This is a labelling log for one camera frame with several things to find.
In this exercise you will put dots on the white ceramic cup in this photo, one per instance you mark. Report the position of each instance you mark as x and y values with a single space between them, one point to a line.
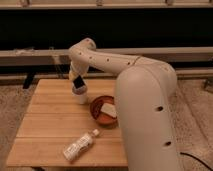
80 94

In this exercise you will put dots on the long grey rail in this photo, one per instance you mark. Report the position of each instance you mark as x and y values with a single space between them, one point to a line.
45 57

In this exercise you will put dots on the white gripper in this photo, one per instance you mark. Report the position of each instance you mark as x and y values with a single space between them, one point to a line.
77 69

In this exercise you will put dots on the black eraser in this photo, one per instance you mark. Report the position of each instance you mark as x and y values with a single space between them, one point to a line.
78 82

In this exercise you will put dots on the wooden table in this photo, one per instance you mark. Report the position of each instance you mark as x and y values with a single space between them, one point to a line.
52 121

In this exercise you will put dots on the white sponge block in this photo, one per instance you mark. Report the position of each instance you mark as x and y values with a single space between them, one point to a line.
109 109

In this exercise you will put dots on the white plastic bottle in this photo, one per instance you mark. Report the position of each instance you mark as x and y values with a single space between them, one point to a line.
80 145

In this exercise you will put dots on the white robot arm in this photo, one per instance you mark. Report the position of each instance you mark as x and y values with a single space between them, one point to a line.
142 90

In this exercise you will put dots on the brown ceramic bowl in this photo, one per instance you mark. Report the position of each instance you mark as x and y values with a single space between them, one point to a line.
102 118

